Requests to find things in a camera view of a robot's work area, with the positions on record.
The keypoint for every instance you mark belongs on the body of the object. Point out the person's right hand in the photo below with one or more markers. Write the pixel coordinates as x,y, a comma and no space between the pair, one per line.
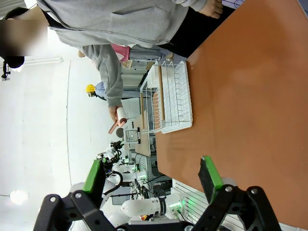
112,113

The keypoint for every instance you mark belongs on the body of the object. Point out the background person in blue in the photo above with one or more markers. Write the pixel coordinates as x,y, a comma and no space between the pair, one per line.
99,90

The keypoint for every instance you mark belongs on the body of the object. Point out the black camera on stand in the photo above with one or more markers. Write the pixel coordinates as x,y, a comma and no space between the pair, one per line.
4,72

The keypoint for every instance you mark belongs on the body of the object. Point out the white slatted panel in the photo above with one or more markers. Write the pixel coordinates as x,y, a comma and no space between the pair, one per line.
192,207

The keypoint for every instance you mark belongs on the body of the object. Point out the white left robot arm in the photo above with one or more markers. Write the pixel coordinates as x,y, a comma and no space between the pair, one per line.
144,204

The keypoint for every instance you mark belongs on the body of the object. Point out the person in grey hoodie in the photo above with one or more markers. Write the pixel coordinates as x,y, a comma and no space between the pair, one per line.
108,19

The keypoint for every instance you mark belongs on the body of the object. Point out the round bright lamp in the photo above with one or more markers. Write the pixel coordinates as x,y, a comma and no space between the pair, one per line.
17,196

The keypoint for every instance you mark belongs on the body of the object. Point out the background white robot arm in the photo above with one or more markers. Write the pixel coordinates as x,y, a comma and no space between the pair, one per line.
113,154

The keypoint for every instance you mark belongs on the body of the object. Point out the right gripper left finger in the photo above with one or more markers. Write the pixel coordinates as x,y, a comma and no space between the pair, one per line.
93,178

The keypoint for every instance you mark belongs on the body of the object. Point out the background wooden table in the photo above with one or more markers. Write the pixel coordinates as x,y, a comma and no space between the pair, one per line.
144,142

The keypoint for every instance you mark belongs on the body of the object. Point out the person's right forearm grey sleeve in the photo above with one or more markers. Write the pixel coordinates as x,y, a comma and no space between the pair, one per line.
110,72

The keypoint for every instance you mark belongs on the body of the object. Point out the person's left hand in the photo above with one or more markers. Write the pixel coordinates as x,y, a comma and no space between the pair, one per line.
211,8

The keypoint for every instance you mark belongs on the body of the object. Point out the pink garment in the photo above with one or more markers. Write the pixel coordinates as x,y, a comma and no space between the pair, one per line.
121,51

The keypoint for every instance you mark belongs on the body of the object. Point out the white cutlery holder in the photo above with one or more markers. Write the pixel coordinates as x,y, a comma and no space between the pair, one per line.
152,74

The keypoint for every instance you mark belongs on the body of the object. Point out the grey metal box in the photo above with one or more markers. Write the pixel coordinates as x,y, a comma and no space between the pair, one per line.
131,136

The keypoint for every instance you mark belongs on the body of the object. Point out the yellow hard hat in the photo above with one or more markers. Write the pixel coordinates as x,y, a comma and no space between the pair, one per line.
90,88

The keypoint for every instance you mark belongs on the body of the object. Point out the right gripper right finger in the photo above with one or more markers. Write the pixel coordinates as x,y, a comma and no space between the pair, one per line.
213,178

